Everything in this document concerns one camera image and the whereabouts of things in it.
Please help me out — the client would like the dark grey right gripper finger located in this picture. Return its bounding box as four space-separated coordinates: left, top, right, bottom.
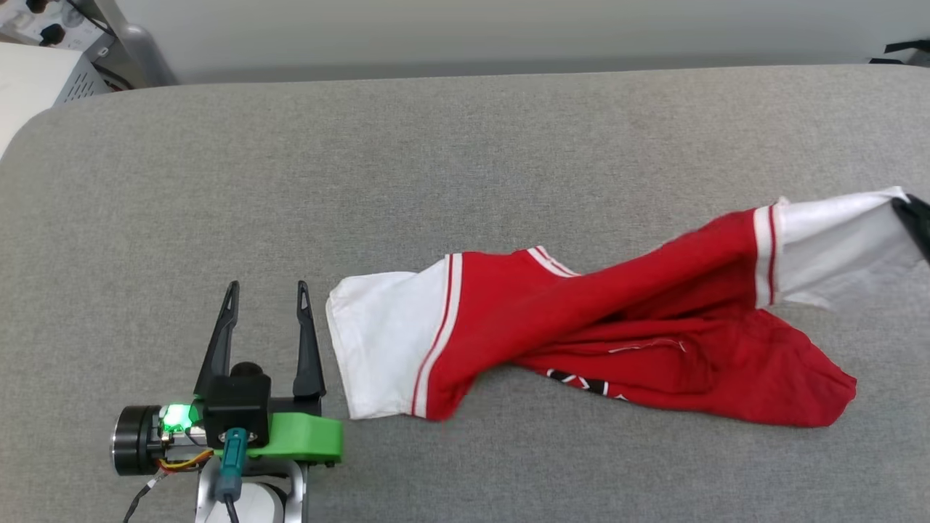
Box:
890 195 930 264

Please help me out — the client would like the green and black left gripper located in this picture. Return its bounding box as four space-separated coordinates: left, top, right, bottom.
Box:
110 281 344 477

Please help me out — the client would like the red and white jersey garment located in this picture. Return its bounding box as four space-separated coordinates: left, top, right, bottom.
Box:
325 187 923 428

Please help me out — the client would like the black object behind sofa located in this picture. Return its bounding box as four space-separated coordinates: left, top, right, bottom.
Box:
869 39 930 68

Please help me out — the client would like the grey electronic device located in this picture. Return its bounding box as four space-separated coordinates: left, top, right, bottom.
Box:
73 0 179 89

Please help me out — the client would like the white vented equipment case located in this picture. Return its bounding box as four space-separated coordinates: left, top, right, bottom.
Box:
0 42 111 157

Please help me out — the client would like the panel with black knobs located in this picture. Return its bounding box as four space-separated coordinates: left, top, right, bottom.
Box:
0 0 97 52

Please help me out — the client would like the white partition panel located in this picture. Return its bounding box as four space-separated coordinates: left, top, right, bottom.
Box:
120 0 930 73

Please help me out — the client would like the teal camera plug with cable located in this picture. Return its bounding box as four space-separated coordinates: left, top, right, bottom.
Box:
216 428 248 523

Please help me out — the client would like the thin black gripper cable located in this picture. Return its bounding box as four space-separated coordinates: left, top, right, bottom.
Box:
122 471 169 523

